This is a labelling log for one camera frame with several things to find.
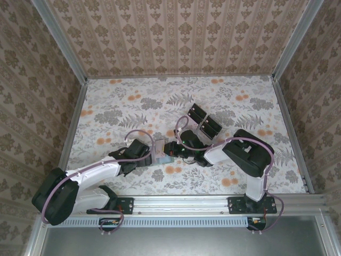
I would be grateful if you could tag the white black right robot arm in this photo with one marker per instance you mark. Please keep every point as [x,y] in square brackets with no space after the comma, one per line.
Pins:
[215,156]

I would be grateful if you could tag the grey metal sheet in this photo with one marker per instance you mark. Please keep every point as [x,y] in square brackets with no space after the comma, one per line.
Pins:
[173,242]

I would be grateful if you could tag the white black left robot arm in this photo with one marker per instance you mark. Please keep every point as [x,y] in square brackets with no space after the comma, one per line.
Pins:
[101,171]

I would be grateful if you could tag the aluminium table edge rail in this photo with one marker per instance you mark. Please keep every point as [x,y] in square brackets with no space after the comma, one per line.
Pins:
[289,120]
[76,112]

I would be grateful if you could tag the pink credit card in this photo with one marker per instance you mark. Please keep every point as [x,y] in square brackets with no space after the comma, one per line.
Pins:
[160,148]

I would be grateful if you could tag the clear acrylic card stand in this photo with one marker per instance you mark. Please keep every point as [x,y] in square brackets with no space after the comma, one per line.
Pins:
[199,127]

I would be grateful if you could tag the small black connector board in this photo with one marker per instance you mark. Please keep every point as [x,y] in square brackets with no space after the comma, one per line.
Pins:
[109,222]
[257,221]

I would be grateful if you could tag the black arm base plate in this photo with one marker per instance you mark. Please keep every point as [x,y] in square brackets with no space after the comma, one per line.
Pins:
[128,205]
[234,205]

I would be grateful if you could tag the aluminium frame bar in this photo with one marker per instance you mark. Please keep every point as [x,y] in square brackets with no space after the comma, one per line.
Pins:
[327,232]
[34,242]

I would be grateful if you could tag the long aluminium mounting rail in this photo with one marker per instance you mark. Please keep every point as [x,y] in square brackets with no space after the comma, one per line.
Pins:
[181,205]

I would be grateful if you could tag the aluminium frame post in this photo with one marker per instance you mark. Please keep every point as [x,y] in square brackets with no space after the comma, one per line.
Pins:
[294,40]
[62,42]

